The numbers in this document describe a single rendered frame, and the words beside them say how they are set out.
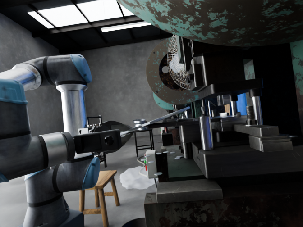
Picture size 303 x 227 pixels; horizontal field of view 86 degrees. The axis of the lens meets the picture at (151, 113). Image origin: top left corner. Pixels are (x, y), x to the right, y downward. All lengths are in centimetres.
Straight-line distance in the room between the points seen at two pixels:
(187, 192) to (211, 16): 33
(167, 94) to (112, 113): 579
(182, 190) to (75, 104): 49
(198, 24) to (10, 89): 35
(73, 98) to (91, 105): 728
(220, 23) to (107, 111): 747
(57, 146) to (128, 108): 703
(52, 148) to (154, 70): 173
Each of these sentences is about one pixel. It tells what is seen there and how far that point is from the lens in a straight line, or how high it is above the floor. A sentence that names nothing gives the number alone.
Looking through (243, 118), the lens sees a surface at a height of 77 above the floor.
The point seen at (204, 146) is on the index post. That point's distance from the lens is 45.
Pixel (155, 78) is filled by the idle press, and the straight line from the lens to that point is 200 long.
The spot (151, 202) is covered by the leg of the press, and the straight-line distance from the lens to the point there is 41.
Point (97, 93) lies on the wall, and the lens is 791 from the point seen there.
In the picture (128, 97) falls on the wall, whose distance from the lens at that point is 744.
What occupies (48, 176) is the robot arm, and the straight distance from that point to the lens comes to 73.
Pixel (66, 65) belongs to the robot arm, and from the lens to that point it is 71.
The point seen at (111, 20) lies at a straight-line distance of 655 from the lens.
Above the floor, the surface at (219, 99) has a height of 84.
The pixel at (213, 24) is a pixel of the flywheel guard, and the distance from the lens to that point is 31.
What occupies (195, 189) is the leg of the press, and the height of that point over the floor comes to 64.
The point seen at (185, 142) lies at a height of 71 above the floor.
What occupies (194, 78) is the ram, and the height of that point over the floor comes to 93.
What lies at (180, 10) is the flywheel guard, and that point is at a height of 97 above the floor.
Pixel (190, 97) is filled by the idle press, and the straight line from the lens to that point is 196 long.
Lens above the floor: 81
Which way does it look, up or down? 1 degrees up
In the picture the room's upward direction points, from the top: 6 degrees counter-clockwise
